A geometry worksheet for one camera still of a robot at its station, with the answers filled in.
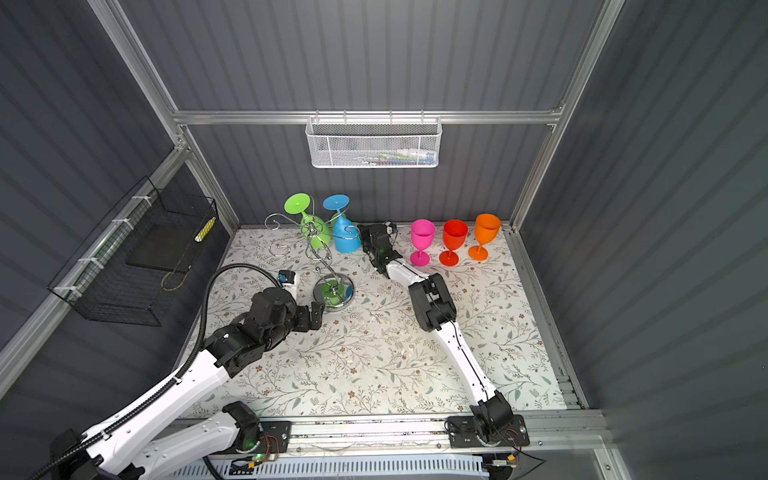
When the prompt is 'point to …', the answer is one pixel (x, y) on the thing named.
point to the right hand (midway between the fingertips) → (356, 224)
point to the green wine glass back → (313, 228)
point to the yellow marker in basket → (201, 234)
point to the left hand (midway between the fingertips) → (308, 303)
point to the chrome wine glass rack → (332, 292)
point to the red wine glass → (454, 236)
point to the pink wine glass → (422, 234)
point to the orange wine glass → (487, 229)
